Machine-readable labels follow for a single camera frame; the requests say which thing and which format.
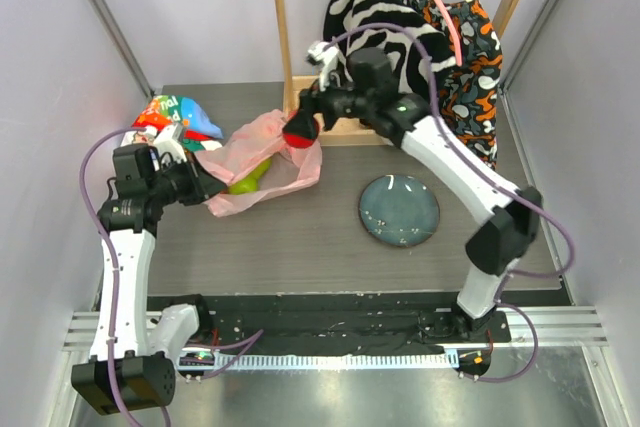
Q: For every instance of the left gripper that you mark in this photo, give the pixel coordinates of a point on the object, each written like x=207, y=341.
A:
x=203, y=185

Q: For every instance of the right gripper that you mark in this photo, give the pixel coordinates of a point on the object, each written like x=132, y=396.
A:
x=310, y=104

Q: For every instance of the red fake apple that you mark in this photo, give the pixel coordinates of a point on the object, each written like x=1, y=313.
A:
x=301, y=130

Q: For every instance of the green fake pear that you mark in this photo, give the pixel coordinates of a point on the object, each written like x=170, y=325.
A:
x=250, y=183

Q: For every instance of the pink plastic bag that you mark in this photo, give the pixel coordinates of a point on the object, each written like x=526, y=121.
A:
x=257, y=165

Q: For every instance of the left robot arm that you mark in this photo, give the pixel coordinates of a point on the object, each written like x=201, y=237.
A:
x=131, y=366

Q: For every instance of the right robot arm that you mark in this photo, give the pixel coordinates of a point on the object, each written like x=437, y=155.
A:
x=506, y=215

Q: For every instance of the colourful cartoon cloth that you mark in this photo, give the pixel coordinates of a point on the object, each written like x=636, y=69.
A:
x=163, y=110

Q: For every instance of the zebra pattern garment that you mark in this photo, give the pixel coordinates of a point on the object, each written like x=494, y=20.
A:
x=408, y=66

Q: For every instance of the blue ceramic plate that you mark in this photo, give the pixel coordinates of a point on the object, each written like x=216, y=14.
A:
x=399, y=210

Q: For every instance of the orange grey patterned garment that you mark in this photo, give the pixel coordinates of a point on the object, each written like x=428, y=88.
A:
x=467, y=102

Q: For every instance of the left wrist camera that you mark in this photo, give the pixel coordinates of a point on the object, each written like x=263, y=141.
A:
x=168, y=143

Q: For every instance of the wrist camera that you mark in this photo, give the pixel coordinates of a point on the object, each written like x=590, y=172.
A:
x=324, y=56
x=168, y=143

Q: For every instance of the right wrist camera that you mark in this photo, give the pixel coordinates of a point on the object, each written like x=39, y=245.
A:
x=324, y=56

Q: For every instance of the white cable duct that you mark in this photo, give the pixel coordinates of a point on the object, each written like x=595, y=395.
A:
x=447, y=360

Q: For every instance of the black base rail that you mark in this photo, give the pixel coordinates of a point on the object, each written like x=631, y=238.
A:
x=342, y=324

